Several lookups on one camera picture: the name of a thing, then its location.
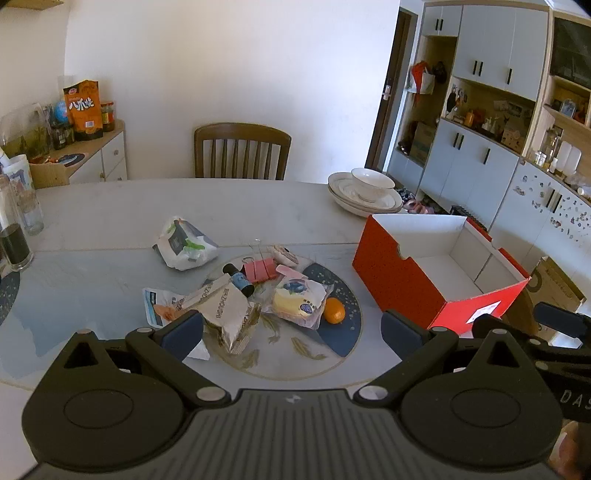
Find pink binder clip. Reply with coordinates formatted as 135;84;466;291
243;240;278;284

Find pairs of shoes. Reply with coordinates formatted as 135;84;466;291
398;185;437;216

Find red hanging bag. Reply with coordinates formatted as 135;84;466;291
408;62;435;96

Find silver snack packet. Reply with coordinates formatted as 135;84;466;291
178;279;262;355

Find small orange kumquat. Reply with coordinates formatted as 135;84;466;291
322;298;346;325

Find clear glass dome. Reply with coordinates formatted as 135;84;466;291
0;104;52;162

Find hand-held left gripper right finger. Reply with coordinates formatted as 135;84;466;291
353;309;546;409

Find red cardboard box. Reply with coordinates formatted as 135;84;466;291
352;213;532;336

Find dark brown door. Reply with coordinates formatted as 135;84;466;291
365;7;419;171

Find dark sauce bottle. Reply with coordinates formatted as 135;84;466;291
0;175;34;271

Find brown cardboard floor box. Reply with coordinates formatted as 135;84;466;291
527;256;587;320

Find stack of white plates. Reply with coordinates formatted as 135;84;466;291
327;172;410;218

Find white gold-rimmed bowl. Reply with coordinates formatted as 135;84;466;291
350;167;397;204

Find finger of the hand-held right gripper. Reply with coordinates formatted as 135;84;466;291
471;314;591;371
533;301;591;340

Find small blue label bottle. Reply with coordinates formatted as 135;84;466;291
222;263;255;299

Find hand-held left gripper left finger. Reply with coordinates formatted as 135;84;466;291
46;310;232;409

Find yellow cake packet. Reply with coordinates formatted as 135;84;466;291
261;272;334;331

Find orange snack bag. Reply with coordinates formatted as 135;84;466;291
63;79;105;142

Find dark blue placemat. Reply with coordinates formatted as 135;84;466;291
0;270;22;326

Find white printed cup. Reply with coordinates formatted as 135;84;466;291
1;154;36;197

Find white wall cabinet unit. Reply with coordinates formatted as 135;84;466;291
385;0;591;296

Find clear drinking glass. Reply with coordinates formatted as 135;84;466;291
16;185;45;236

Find cardboard box in cabinet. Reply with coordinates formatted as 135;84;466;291
410;122;437;163

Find white and orange sachet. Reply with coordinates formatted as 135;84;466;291
142;287;204;329

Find round blue fish placemat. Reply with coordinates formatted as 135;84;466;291
203;251;365;382

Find white marble desktop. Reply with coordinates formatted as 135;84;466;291
0;178;509;404

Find white sideboard cabinet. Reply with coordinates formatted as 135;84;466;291
28;119;129;188

